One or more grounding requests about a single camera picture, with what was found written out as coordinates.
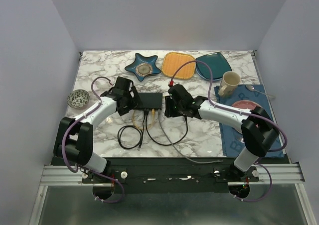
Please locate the blue star-shaped dish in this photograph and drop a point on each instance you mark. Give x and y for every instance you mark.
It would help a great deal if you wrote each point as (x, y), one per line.
(143, 66)

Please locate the small floral patterned bowl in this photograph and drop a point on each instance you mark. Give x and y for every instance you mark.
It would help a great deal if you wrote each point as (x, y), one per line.
(78, 99)

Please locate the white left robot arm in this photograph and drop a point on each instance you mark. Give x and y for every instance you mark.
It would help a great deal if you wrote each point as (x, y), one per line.
(74, 140)

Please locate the pink dotted plate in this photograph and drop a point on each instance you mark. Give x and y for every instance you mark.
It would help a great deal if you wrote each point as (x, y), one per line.
(245, 105)

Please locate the orange woven square tray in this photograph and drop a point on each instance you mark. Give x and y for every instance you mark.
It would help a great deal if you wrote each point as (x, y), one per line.
(173, 60)

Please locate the blue cloth placemat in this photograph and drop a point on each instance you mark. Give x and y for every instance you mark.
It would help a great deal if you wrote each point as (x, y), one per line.
(230, 143)

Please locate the beige ceramic mug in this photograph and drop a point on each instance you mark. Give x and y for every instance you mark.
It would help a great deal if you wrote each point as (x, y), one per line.
(229, 83)

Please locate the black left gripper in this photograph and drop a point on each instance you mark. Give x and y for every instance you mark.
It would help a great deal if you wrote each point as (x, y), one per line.
(135, 102)

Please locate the black network switch box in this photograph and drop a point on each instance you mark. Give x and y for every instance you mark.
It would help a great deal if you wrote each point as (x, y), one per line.
(150, 101)

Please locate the metal spoon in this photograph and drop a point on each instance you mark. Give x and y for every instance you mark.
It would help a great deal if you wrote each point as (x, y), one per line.
(251, 88)

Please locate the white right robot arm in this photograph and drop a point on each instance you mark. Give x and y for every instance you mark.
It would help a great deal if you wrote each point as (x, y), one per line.
(258, 131)

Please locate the teal square plate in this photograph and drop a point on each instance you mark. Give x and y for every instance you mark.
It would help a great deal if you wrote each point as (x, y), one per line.
(216, 62)

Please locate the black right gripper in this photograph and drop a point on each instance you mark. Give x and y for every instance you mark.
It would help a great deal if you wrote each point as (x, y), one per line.
(168, 112)

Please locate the black mounting base plate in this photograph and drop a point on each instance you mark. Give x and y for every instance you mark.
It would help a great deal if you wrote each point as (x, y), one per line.
(167, 175)

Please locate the aluminium rail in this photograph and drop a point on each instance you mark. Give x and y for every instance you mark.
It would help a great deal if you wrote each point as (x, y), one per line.
(280, 173)

